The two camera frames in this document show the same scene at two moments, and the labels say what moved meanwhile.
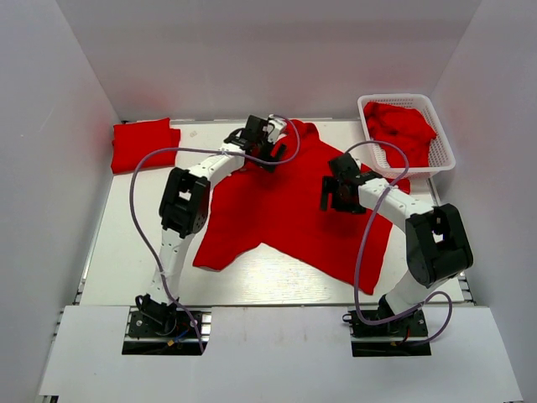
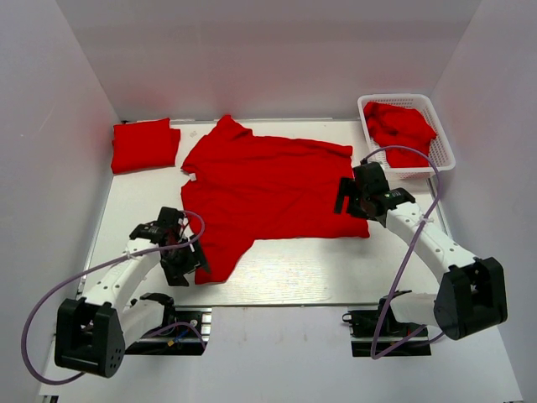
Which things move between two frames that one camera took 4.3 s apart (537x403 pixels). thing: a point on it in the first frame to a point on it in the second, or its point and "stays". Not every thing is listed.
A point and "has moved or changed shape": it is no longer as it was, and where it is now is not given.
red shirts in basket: (403, 126) stays
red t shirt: (281, 204) has moved or changed shape
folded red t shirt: (132, 141) stays
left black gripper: (267, 157) to (195, 259)
